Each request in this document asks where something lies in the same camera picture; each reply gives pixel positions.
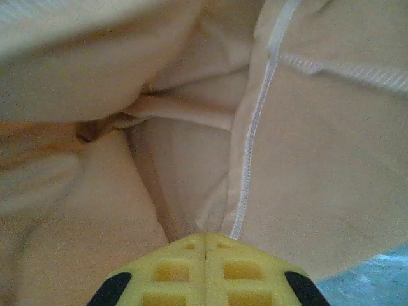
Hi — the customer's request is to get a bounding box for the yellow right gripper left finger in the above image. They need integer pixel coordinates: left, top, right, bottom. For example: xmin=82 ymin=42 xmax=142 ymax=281
xmin=85 ymin=232 xmax=207 ymax=306

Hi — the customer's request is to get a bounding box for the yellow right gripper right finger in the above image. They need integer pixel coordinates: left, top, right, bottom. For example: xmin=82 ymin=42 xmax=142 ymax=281
xmin=205 ymin=233 xmax=332 ymax=306

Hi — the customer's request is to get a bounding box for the tan brown t-shirt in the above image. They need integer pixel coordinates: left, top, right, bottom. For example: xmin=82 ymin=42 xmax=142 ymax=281
xmin=0 ymin=0 xmax=408 ymax=306

